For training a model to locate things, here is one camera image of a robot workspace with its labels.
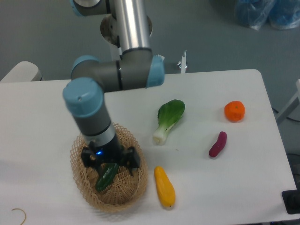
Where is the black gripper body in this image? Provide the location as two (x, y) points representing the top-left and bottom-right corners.
(81, 136), (141, 170)

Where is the dark green cucumber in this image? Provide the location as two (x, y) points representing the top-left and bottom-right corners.
(95, 163), (119, 192)

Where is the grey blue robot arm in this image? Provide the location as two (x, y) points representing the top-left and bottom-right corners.
(63, 0), (165, 176)

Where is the woven wicker basket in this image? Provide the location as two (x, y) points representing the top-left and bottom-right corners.
(70, 124), (148, 213)

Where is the yellow squash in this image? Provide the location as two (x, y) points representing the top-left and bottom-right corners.
(154, 166), (176, 208)

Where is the green bok choy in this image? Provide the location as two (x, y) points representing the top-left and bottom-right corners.
(153, 99), (185, 145)

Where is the tan rubber band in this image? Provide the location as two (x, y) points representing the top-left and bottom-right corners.
(11, 208), (27, 223)

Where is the purple sweet potato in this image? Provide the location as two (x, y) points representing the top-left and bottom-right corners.
(209, 131), (227, 158)

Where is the white chair armrest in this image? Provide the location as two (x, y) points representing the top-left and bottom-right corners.
(0, 61), (44, 83)

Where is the orange mandarin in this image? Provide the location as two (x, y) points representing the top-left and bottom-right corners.
(224, 101), (246, 122)

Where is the black device at table edge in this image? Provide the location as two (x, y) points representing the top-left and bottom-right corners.
(282, 190), (300, 215)

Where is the blue plastic bag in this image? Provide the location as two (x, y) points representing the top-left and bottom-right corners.
(234, 0), (300, 30)

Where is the white levelling foot bracket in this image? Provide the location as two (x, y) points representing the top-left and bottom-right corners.
(177, 49), (188, 74)

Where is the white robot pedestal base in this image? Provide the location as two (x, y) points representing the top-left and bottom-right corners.
(100, 14), (153, 61)

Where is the white frame leg right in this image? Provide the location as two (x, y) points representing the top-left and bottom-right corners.
(275, 79), (300, 125)

